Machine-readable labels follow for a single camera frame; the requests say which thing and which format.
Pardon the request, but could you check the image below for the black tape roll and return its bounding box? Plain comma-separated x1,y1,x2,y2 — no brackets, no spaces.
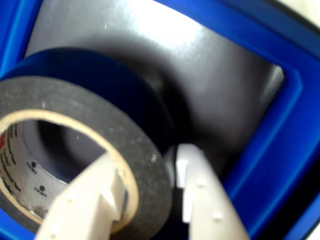
0,46,177,238

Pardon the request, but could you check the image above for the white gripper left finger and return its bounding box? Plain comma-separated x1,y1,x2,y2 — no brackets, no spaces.
36,149,127,240

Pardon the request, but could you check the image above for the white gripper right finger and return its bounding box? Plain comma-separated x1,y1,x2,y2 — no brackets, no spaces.
175,143,251,240

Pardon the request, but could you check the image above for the blue square box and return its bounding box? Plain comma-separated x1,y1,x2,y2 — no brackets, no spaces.
0,0,320,240

